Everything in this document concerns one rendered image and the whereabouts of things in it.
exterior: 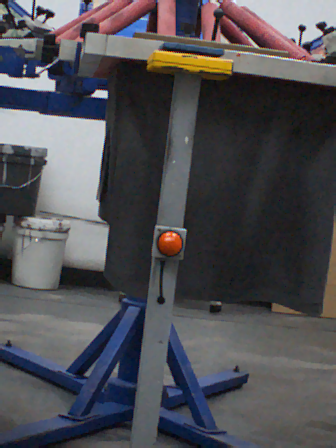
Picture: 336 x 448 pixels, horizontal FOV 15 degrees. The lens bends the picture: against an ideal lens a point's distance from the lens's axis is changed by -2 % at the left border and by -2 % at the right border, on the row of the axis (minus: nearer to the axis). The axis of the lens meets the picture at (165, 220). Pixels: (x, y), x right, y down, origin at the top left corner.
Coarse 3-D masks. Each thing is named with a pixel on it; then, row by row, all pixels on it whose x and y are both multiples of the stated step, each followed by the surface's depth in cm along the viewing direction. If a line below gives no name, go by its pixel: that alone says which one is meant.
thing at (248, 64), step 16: (96, 48) 218; (112, 48) 218; (128, 48) 218; (144, 48) 219; (80, 64) 252; (96, 64) 245; (240, 64) 220; (256, 64) 220; (272, 64) 221; (288, 64) 221; (304, 64) 221; (320, 64) 221; (288, 80) 223; (304, 80) 221; (320, 80) 222
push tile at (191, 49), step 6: (168, 42) 197; (162, 48) 200; (168, 48) 198; (174, 48) 197; (180, 48) 197; (186, 48) 197; (192, 48) 197; (198, 48) 197; (204, 48) 197; (210, 48) 197; (198, 54) 202; (204, 54) 201; (210, 54) 199; (216, 54) 198; (222, 54) 198
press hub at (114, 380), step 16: (176, 0) 359; (192, 0) 359; (176, 16) 359; (192, 16) 360; (176, 32) 358; (192, 32) 361; (128, 304) 362; (144, 304) 361; (144, 320) 360; (128, 352) 363; (128, 368) 363; (112, 384) 363; (128, 384) 362; (112, 400) 363; (128, 400) 360
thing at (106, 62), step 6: (102, 60) 231; (108, 60) 230; (114, 60) 228; (120, 60) 226; (126, 60) 224; (132, 60) 222; (102, 66) 249; (108, 66) 247; (114, 66) 245; (96, 72) 272; (102, 72) 269; (108, 72) 267
